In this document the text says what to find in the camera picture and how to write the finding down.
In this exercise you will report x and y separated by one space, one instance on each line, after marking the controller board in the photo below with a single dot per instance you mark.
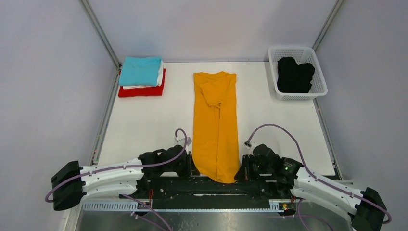
285 206
144 205

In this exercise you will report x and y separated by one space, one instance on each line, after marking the folded cyan t shirt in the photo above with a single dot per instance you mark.
140 71

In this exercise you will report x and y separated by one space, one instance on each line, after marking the folded red t shirt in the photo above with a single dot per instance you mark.
149 91

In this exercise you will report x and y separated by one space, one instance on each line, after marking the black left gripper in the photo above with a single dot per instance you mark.
190 166

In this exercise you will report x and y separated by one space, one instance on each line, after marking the left controller board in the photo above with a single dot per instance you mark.
144 205

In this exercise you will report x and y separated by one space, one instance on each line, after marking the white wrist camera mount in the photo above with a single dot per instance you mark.
182 141
248 144

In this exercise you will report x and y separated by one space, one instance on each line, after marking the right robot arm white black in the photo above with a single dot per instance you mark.
364 209

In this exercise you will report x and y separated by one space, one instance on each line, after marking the right aluminium corner post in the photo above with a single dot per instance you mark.
326 26

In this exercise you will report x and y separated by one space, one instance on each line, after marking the aluminium corner post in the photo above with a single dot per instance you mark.
100 32
326 26

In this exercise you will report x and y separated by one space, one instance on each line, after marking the folded white t shirt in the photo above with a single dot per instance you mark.
159 80

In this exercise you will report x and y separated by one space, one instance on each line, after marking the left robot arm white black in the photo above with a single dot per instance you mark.
73 183

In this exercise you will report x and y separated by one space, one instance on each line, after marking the right controller board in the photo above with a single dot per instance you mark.
285 206

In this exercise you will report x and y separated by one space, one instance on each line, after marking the left aluminium corner post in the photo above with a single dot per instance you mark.
100 32

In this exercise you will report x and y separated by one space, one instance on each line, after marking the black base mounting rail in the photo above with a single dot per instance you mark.
201 192

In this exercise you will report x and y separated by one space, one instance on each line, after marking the white slotted cable duct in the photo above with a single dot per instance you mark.
128 206

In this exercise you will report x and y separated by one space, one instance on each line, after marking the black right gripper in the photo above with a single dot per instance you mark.
245 172

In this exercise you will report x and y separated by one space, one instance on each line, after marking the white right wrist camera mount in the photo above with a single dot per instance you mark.
248 144

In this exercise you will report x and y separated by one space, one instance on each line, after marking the yellow t shirt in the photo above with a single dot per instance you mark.
215 145

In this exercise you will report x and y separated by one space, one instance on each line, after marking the white plastic laundry basket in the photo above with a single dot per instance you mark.
301 55

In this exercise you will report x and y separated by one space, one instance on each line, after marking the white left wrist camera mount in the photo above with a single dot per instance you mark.
182 141

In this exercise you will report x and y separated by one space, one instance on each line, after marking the black t shirt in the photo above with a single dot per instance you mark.
293 77

